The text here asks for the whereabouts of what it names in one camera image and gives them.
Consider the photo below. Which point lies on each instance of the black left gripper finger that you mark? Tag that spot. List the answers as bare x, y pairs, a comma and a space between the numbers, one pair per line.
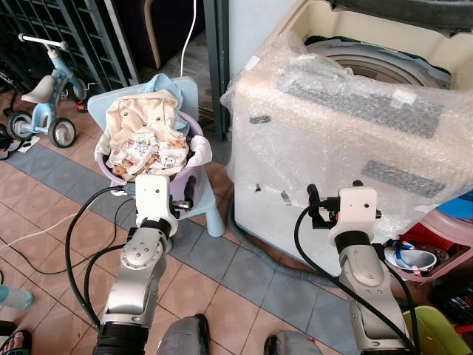
189, 196

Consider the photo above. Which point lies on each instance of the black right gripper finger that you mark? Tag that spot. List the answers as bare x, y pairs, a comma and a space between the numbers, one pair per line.
358, 185
313, 197

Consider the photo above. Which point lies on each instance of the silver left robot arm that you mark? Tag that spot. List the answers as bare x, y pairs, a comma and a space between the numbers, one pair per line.
137, 255

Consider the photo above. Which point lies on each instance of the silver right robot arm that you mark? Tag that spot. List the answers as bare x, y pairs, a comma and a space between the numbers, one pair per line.
362, 270

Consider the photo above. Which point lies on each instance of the cream top-loading washing machine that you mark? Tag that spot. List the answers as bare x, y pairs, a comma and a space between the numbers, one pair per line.
307, 22

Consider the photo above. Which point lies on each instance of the purple plastic basin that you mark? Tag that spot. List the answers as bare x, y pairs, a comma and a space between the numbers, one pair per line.
198, 171

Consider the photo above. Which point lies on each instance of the clear bubble wrap sheet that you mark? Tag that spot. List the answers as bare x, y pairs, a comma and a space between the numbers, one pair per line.
332, 148

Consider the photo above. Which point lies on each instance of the small white cloth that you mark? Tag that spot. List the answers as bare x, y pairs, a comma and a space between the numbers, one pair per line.
201, 151

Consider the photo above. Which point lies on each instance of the white patterned cloth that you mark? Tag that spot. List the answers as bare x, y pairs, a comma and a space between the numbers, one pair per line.
159, 151

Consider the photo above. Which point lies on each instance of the pink plastic basket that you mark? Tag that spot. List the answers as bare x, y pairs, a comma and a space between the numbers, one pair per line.
443, 222

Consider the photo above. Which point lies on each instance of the cream garment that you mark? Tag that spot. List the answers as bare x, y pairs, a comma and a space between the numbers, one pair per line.
140, 115

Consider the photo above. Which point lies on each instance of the light blue plastic chair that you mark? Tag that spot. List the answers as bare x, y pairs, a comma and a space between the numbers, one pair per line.
188, 92

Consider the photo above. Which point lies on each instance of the light blue garment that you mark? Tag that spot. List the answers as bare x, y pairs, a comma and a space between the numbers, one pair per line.
166, 85

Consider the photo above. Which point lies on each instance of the grey left robot leg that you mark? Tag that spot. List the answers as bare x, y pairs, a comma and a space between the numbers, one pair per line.
181, 339

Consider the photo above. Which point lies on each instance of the grey robot leg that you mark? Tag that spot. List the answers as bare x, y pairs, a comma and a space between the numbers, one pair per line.
295, 344
181, 339

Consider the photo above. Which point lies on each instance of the grey right robot leg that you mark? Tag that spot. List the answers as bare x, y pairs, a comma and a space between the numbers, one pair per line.
295, 344

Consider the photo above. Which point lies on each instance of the black crate with red items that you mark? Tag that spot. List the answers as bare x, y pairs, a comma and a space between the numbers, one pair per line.
452, 299

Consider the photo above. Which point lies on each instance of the green plastic bin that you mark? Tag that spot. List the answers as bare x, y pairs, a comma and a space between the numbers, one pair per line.
436, 333

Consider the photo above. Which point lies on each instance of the light blue child tricycle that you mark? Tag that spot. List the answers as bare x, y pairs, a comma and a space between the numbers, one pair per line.
44, 111

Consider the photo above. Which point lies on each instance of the clear plastic bottle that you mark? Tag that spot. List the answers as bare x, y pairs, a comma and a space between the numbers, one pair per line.
13, 298

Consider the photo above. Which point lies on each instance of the black metal grid gate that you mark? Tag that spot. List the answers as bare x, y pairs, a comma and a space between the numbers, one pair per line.
81, 29

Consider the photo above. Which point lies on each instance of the person foot in sandal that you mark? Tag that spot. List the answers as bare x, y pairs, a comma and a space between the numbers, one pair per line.
15, 344

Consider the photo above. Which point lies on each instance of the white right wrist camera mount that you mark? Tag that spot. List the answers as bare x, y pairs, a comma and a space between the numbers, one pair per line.
355, 211

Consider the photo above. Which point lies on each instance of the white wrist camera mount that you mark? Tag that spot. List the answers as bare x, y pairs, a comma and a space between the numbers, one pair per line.
153, 196
355, 211

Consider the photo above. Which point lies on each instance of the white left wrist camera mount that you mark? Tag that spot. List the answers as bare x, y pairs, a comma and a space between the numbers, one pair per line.
153, 196

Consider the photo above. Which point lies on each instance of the dark metal post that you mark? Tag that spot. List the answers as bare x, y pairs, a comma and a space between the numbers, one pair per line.
216, 66

